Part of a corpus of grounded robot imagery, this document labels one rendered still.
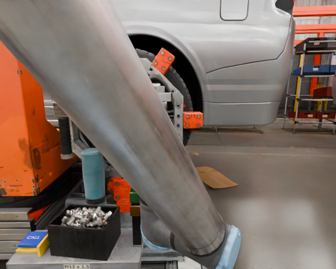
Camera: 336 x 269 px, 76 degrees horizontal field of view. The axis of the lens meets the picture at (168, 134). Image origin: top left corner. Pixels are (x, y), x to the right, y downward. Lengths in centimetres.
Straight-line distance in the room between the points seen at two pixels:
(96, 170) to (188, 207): 69
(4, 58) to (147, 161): 94
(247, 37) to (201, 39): 29
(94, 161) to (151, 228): 49
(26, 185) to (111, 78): 102
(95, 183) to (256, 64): 117
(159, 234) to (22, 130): 77
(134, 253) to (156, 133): 67
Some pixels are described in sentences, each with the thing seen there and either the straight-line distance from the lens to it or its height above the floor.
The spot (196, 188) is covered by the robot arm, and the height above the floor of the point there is 87.
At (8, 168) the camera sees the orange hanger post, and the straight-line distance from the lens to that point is 118.
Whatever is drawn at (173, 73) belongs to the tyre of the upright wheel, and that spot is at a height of 106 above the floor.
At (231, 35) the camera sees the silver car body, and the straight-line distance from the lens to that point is 151.
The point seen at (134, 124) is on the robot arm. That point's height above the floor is 97.
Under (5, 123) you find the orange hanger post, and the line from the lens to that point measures 113.
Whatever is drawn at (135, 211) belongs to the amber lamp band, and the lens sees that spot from 78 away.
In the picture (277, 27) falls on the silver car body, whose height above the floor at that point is 136.
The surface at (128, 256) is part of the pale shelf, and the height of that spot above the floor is 45.
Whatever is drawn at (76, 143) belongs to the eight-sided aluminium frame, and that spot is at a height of 75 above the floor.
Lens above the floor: 100
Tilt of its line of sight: 12 degrees down
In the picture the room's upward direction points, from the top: straight up
